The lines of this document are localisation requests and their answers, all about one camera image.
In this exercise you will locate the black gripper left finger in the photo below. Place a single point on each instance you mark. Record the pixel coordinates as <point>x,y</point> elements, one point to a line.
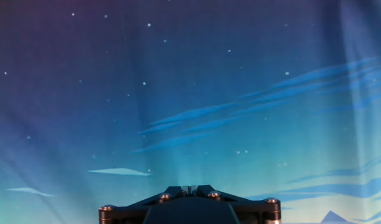
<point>131,211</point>

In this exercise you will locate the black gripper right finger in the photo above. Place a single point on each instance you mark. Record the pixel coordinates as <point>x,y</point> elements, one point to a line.
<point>255,211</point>

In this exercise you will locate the sunset forest printed cloth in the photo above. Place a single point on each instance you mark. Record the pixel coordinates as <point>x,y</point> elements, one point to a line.
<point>177,93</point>

